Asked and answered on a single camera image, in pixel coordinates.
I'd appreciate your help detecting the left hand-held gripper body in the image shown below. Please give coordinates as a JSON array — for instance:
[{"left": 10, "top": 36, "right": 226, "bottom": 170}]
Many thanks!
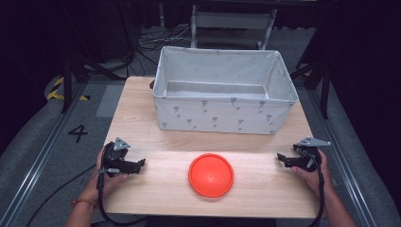
[{"left": 102, "top": 136, "right": 134, "bottom": 178}]

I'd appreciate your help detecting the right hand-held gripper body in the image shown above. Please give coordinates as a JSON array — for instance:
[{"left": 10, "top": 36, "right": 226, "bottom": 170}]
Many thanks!
[{"left": 292, "top": 135, "right": 332, "bottom": 173}]

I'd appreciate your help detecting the person's right hand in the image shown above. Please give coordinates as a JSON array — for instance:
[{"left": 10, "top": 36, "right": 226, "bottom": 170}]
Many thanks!
[{"left": 290, "top": 148, "right": 335, "bottom": 199}]

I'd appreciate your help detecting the person's left hand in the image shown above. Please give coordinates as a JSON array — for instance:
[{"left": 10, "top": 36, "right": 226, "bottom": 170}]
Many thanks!
[{"left": 80, "top": 147, "right": 131, "bottom": 204}]

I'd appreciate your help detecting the orange round plate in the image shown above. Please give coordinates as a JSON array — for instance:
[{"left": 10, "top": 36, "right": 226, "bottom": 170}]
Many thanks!
[{"left": 187, "top": 152, "right": 235, "bottom": 199}]

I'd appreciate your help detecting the black tripod stand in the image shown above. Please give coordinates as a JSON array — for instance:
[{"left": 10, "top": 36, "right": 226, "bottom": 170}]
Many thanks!
[
  {"left": 60, "top": 53, "right": 128, "bottom": 114},
  {"left": 288, "top": 58, "right": 333, "bottom": 120}
]

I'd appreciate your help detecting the yellow black hazard tape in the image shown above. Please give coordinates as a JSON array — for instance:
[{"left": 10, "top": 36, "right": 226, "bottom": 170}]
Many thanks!
[{"left": 46, "top": 76, "right": 92, "bottom": 102}]

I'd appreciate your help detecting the grey patterned fabric storage box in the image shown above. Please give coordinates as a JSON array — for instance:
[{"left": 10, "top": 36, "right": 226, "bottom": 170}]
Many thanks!
[{"left": 151, "top": 45, "right": 300, "bottom": 136}]

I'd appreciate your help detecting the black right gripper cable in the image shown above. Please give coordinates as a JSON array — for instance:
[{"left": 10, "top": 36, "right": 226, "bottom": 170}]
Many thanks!
[{"left": 314, "top": 159, "right": 327, "bottom": 227}]

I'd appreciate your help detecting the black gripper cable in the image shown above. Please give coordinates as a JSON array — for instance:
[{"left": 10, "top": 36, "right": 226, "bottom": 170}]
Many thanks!
[
  {"left": 96, "top": 167, "right": 149, "bottom": 227},
  {"left": 314, "top": 159, "right": 327, "bottom": 227}
]

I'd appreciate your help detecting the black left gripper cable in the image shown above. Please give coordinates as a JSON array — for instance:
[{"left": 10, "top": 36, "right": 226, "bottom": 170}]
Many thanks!
[{"left": 96, "top": 167, "right": 149, "bottom": 227}]

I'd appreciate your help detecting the red string bracelet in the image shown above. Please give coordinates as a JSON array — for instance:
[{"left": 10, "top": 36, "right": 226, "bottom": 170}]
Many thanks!
[{"left": 71, "top": 198, "right": 97, "bottom": 208}]

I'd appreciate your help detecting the thin black cable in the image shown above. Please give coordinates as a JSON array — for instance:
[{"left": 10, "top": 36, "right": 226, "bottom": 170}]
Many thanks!
[{"left": 25, "top": 163, "right": 97, "bottom": 227}]

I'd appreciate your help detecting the bundle of floor cables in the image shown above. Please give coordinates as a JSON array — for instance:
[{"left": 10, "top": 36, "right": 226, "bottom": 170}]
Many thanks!
[{"left": 135, "top": 24, "right": 194, "bottom": 69}]

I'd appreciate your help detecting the grey metal frame stand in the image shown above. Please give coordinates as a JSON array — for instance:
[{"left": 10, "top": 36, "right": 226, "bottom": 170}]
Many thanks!
[{"left": 189, "top": 4, "right": 279, "bottom": 51}]

